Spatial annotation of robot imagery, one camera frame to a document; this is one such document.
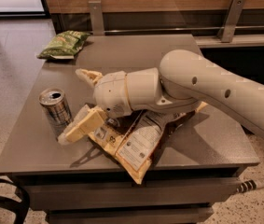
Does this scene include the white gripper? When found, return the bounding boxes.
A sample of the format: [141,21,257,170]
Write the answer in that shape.
[57,68,132,145]

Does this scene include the silver redbull can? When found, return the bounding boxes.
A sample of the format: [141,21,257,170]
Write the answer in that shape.
[38,88,73,137]

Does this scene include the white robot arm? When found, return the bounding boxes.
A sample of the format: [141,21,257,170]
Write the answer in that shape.
[58,49,264,145]

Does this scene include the green jalapeno chip bag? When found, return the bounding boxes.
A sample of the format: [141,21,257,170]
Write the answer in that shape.
[37,31,90,60]

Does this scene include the brown and yellow chip bag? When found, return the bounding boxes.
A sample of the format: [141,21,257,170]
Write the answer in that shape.
[89,102,207,185]

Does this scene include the grey drawer cabinet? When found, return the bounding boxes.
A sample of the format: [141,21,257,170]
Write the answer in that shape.
[0,35,259,224]

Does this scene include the black chair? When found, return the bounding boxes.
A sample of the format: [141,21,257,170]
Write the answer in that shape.
[0,178,30,224]

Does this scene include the left metal bracket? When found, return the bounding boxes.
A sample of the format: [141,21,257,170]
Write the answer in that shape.
[88,0,104,36]

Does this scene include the metal bracket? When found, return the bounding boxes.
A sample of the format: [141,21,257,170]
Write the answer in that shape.
[88,0,104,36]
[217,0,246,43]

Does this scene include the right metal bracket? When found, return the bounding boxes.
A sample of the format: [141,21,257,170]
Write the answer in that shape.
[217,0,246,43]

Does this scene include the striped cable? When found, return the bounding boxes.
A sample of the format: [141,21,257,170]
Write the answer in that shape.
[233,178,264,195]

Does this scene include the metal rail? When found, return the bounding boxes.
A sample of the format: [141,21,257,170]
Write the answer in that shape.
[104,25,264,36]

